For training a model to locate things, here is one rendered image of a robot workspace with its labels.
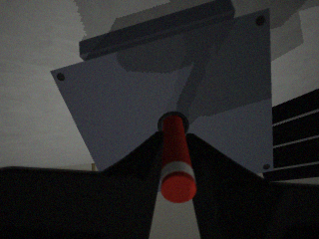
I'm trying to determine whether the dark red cylinder with grey band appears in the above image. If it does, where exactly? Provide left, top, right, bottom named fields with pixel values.
left=160, top=116, right=196, bottom=203

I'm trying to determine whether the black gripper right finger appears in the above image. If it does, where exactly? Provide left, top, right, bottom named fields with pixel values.
left=185, top=133, right=319, bottom=239

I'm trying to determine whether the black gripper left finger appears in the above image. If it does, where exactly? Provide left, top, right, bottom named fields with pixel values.
left=0, top=131, right=164, bottom=239

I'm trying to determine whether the grey sloped panel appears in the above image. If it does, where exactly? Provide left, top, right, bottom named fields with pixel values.
left=50, top=0, right=273, bottom=174

